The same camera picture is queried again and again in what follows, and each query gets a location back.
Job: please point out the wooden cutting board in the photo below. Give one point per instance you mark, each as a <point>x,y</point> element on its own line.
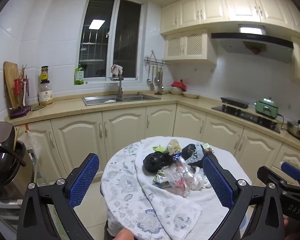
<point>11,85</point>

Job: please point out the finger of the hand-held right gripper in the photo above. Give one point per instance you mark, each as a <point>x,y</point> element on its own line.
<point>268,173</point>
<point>291,168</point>

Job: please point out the yellow label jar green lid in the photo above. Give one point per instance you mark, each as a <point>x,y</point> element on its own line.
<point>45,74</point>

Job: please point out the metal spatula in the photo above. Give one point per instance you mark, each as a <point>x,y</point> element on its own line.
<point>152,86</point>

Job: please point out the green bottle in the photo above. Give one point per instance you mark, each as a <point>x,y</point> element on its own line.
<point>79,76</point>

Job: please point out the brown patterned wrapper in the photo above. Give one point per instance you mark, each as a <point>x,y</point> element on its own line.
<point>208,149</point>

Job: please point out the purple utensil rack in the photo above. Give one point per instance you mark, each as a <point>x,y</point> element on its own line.
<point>20,111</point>

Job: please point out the white shallow dish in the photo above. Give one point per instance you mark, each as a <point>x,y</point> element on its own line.
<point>190,95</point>

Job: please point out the white bowl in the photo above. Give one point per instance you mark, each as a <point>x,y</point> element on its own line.
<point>176,91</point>

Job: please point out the steel sink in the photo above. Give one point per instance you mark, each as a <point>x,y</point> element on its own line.
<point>130,98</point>

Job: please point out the yellow-green snack packet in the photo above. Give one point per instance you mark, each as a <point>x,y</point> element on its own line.
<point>160,148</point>

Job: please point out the black plastic bag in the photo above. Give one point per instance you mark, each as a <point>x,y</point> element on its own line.
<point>190,152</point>
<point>156,162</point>

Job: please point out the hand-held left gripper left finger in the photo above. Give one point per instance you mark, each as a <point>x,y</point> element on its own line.
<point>85,180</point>

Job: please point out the metal faucet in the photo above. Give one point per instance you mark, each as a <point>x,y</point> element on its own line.
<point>120,87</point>

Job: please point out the pale yellow packet black band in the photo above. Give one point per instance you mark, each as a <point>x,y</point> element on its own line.
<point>173,145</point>

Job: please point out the black grill pan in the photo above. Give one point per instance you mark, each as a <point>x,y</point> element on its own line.
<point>235,102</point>

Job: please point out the pale rag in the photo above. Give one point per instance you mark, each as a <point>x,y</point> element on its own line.
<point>116,70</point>

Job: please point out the large clear jar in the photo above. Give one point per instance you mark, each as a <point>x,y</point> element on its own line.
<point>45,93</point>

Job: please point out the dark air fryer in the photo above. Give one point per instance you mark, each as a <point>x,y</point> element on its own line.
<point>2,160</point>

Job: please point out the metal ladle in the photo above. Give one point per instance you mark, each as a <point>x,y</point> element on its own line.
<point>157,80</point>
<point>148,80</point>

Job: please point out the red pot lid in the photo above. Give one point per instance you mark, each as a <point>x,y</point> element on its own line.
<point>179,85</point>

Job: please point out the range hood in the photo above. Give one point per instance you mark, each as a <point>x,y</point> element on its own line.
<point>252,45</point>

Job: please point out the clear plastic bag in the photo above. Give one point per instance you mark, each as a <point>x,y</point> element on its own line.
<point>30,142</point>

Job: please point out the person's left hand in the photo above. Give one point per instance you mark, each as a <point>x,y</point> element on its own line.
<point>125,234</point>

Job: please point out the white plastic bag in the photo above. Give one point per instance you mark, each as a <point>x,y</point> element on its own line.
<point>201,180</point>

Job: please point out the steel pot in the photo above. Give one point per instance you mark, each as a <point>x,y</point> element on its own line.
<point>297,130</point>

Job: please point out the black gas stove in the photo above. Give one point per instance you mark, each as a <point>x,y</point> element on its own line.
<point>252,120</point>

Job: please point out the wall utensil rail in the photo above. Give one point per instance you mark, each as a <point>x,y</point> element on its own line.
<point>156,61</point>

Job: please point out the small cream lattice cabinet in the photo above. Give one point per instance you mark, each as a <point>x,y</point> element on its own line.
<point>187,46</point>

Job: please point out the small blue wrapper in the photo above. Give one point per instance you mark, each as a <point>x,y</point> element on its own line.
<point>176,156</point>

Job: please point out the window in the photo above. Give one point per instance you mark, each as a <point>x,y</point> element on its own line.
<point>107,40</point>

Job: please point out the green electric pot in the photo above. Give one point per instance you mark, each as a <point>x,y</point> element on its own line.
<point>266,107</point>

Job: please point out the cream base cabinets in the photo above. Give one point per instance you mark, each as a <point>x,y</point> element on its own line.
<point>130,127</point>

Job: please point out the utensil holder with chopsticks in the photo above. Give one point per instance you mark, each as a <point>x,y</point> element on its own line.
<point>21,87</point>

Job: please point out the cream upper cabinets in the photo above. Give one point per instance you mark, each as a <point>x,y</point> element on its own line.
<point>227,7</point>

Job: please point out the clear plastic wrapper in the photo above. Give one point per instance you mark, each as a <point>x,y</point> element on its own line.
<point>181,177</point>

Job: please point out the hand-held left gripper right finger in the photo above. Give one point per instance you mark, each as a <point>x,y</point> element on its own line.
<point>218,182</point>

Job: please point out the round table with white cloth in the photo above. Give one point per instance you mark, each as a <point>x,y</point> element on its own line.
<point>207,205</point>

